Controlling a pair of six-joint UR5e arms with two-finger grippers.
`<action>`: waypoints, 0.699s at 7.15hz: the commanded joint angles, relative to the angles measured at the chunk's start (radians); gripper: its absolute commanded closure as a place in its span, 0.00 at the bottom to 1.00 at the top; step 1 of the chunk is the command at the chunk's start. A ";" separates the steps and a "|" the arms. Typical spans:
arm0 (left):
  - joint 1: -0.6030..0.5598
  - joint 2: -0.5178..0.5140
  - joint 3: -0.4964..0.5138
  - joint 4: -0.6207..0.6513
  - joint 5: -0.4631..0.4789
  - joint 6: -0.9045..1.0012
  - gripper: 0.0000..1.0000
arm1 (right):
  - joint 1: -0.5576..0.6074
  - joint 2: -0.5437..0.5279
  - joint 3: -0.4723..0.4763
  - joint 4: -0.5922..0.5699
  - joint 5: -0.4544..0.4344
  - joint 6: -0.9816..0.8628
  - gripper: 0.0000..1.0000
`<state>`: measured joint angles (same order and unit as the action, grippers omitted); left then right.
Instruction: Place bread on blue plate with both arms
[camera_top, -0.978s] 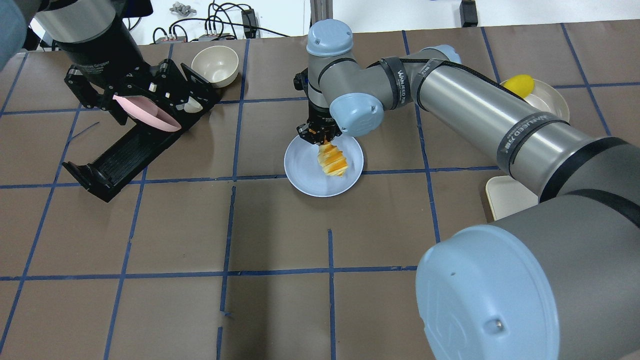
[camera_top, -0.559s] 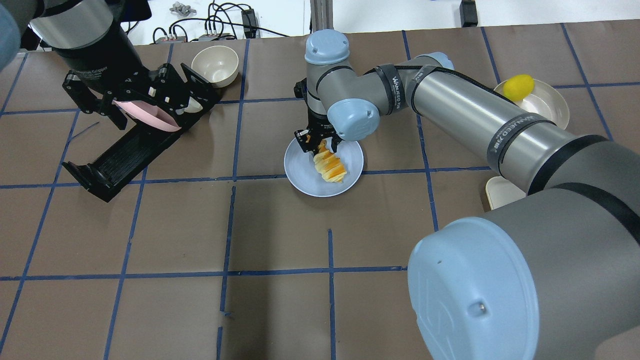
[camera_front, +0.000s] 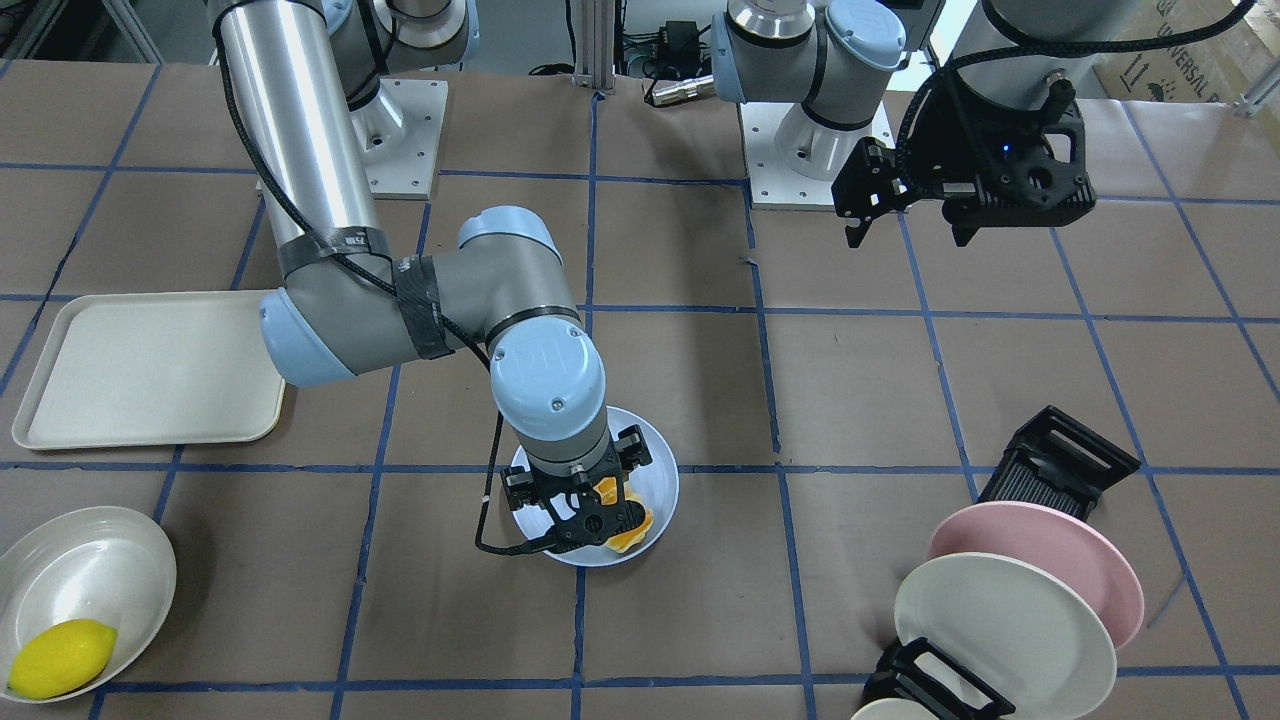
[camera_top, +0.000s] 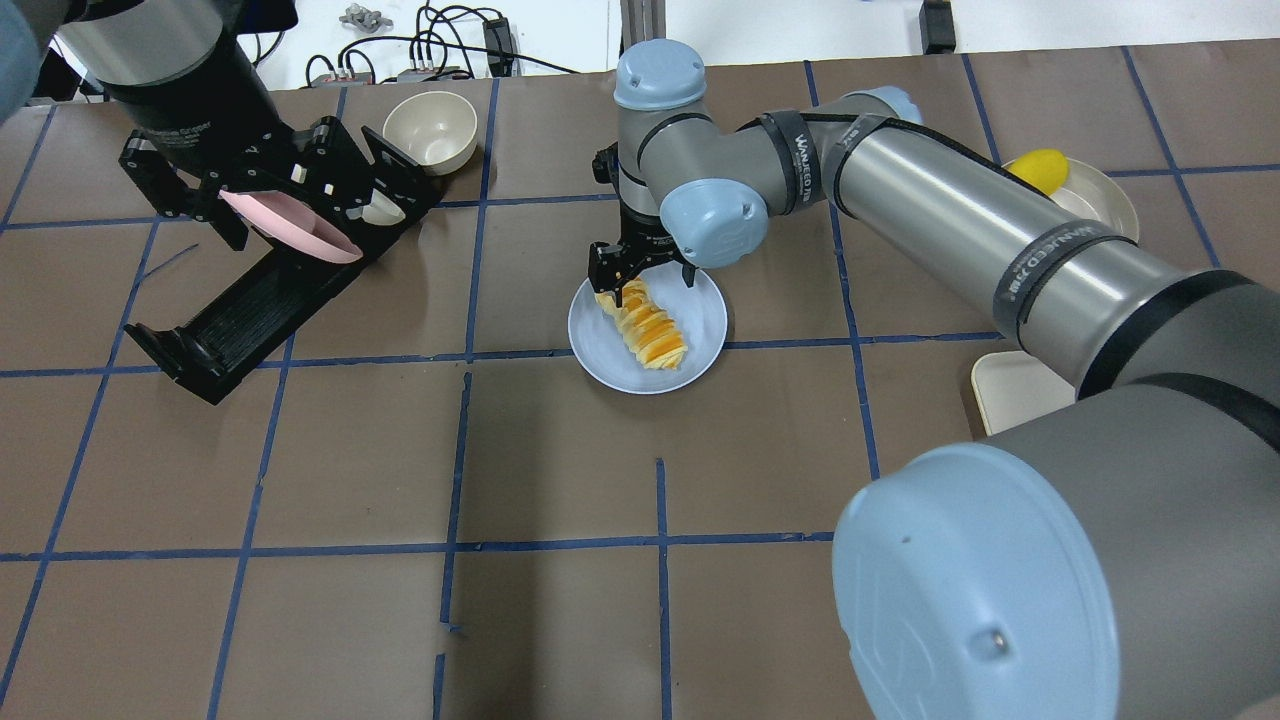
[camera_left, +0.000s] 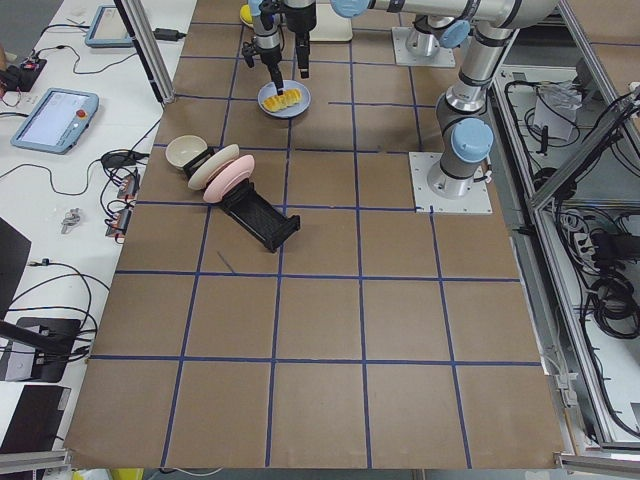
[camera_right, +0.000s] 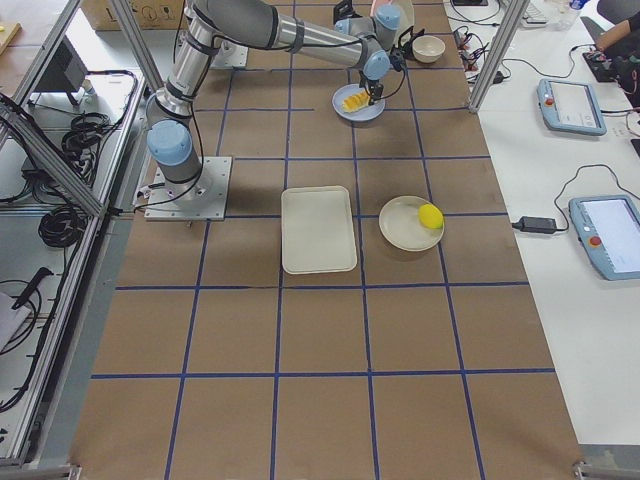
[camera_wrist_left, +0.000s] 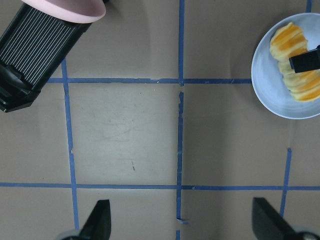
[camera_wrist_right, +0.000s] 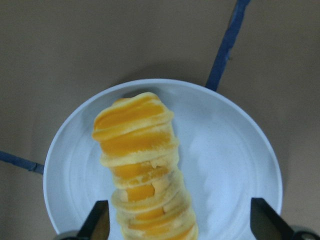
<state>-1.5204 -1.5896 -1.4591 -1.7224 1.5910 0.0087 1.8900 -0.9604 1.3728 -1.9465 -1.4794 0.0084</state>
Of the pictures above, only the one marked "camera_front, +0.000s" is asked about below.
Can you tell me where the yellow orange bread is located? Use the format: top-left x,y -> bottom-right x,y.
593,477 -> 654,555

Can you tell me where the blue plate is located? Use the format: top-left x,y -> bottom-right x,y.
511,405 -> 680,568

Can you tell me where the pink plate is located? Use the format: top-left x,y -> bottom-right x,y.
925,501 -> 1146,650

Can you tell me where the cream plate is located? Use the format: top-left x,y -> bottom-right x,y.
893,552 -> 1117,719

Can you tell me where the black dish rack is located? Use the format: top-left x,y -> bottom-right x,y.
856,406 -> 1139,719

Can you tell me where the black power adapter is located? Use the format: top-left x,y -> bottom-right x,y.
655,20 -> 700,69

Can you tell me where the cardboard box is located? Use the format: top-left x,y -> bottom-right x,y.
1093,1 -> 1279,102

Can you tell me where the cream bowl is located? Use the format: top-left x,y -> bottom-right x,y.
850,698 -> 938,720

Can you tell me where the cream rectangular tray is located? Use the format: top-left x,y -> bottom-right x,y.
12,291 -> 285,450

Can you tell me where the white oval lemon dish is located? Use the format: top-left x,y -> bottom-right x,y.
1,506 -> 177,705

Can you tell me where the yellow lemon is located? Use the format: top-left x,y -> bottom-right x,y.
6,618 -> 118,700

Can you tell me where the aluminium frame post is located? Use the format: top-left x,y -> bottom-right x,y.
568,1 -> 622,95

